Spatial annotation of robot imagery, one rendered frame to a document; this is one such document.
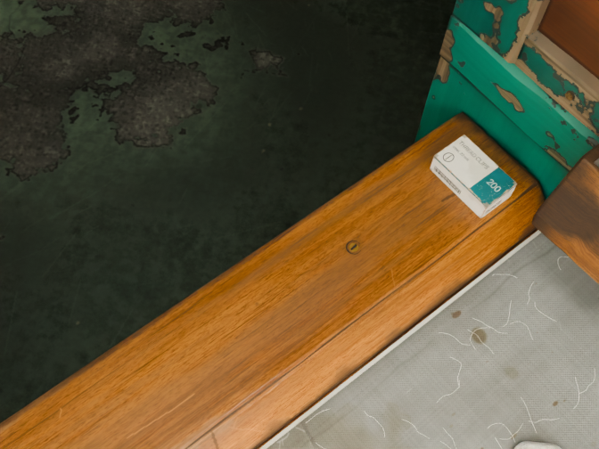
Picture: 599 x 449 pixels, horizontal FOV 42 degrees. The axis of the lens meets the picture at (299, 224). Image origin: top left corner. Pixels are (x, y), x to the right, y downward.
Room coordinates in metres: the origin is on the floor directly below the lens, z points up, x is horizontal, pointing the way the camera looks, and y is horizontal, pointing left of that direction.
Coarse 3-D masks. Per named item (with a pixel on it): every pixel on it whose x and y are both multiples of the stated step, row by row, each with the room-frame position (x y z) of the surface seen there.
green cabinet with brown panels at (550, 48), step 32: (480, 0) 0.45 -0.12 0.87; (512, 0) 0.43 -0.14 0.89; (544, 0) 0.42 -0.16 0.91; (576, 0) 0.41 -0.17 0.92; (480, 32) 0.44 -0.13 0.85; (512, 32) 0.42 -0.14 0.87; (544, 32) 0.42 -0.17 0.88; (576, 32) 0.40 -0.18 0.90; (544, 64) 0.40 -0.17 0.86; (576, 64) 0.39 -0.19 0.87; (576, 96) 0.38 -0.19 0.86
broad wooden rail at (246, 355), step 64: (448, 128) 0.41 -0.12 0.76; (384, 192) 0.34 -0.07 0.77; (448, 192) 0.35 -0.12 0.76; (256, 256) 0.27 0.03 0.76; (320, 256) 0.28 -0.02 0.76; (384, 256) 0.28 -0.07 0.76; (448, 256) 0.29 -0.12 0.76; (192, 320) 0.22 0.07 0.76; (256, 320) 0.22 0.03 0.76; (320, 320) 0.23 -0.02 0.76; (384, 320) 0.23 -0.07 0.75; (64, 384) 0.16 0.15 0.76; (128, 384) 0.17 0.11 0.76; (192, 384) 0.17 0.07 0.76; (256, 384) 0.17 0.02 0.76; (320, 384) 0.18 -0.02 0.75; (0, 448) 0.11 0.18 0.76; (64, 448) 0.12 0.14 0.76; (128, 448) 0.12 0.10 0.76; (192, 448) 0.13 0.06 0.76; (256, 448) 0.14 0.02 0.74
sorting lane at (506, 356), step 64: (512, 256) 0.31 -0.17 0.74; (448, 320) 0.24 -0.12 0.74; (512, 320) 0.25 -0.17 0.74; (576, 320) 0.25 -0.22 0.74; (384, 384) 0.19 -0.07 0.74; (448, 384) 0.19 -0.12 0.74; (512, 384) 0.20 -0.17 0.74; (576, 384) 0.20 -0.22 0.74; (320, 448) 0.14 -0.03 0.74; (384, 448) 0.14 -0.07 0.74; (448, 448) 0.15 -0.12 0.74; (512, 448) 0.15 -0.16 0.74; (576, 448) 0.15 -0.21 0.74
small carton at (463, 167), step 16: (464, 144) 0.38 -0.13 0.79; (432, 160) 0.37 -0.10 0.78; (448, 160) 0.36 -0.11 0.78; (464, 160) 0.36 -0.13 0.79; (480, 160) 0.37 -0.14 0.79; (448, 176) 0.35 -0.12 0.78; (464, 176) 0.35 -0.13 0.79; (480, 176) 0.35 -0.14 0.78; (496, 176) 0.35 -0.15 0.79; (464, 192) 0.34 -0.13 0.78; (480, 192) 0.33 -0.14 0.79; (496, 192) 0.34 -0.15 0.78; (512, 192) 0.35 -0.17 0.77; (480, 208) 0.33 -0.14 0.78
